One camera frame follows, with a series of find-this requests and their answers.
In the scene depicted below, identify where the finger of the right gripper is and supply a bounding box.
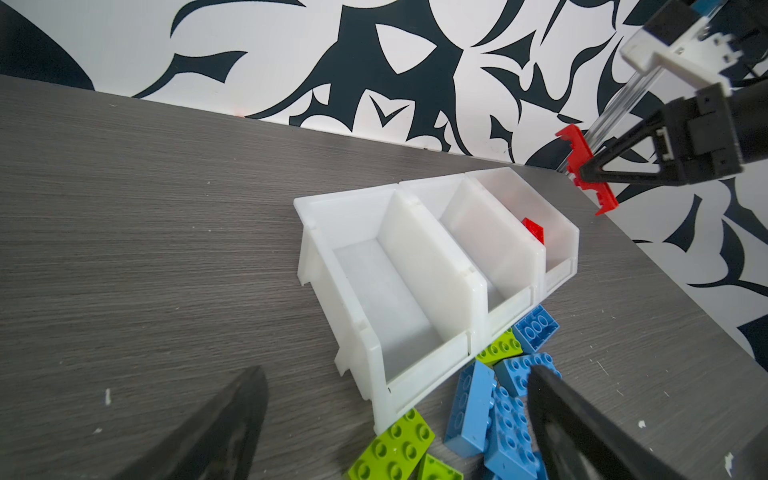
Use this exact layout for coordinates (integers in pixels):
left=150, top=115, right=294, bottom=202
left=591, top=98, right=689, bottom=186

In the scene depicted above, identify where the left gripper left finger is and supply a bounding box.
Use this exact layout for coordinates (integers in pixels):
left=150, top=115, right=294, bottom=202
left=114, top=366, right=269, bottom=479

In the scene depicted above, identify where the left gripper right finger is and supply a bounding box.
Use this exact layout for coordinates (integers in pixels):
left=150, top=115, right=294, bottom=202
left=527, top=365, right=683, bottom=480

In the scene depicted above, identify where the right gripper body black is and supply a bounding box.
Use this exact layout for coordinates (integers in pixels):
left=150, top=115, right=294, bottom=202
left=659, top=80, right=767, bottom=186

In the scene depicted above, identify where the red lego brick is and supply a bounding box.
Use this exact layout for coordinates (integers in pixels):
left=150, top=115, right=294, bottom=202
left=557, top=125, right=619, bottom=215
left=522, top=218, right=545, bottom=245

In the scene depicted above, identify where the blue lego brick large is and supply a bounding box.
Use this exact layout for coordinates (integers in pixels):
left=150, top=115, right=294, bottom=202
left=444, top=360, right=497, bottom=458

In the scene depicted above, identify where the green lego brick by bin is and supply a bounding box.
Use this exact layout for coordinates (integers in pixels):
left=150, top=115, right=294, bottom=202
left=476, top=327, right=523, bottom=368

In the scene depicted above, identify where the green lego brick middle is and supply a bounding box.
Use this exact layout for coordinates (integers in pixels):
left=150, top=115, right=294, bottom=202
left=417, top=454, right=464, bottom=480

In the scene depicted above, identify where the green lego brick upper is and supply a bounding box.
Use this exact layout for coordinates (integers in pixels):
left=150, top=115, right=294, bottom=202
left=343, top=409, right=435, bottom=480

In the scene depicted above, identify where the white three-compartment bin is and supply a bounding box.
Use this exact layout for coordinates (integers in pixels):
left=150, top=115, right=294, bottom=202
left=294, top=167, right=580, bottom=433

